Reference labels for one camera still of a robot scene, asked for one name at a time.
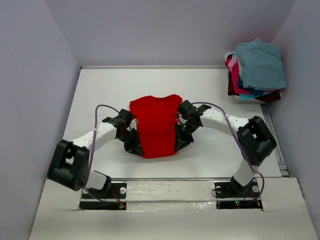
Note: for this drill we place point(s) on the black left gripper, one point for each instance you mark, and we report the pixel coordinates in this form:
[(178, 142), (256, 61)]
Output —
[(134, 148)]

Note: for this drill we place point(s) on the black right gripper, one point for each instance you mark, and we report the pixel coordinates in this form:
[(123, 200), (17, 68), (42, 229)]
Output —
[(181, 141)]

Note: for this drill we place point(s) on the red t shirt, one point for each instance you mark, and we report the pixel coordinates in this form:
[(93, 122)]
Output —
[(156, 124)]

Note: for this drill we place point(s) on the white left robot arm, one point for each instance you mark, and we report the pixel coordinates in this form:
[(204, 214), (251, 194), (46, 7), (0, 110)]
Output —
[(72, 160)]

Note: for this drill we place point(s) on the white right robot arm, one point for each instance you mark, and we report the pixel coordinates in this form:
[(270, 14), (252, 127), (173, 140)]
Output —
[(252, 136)]

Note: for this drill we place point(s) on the bright blue t shirt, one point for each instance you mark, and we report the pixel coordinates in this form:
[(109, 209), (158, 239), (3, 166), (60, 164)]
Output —
[(249, 93)]

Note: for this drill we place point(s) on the pink t shirt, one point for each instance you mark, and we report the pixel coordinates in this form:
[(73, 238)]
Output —
[(233, 77)]

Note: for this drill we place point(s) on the dark maroon t shirt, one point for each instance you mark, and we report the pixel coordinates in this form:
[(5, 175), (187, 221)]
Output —
[(270, 97)]

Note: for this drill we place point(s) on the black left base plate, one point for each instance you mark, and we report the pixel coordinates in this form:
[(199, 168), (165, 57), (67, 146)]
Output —
[(114, 200)]

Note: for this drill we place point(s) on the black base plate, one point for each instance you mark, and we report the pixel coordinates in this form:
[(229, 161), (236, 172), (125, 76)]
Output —
[(114, 200), (228, 199)]

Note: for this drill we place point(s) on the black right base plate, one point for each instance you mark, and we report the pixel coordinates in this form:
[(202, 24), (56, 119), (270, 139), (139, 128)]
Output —
[(228, 199)]

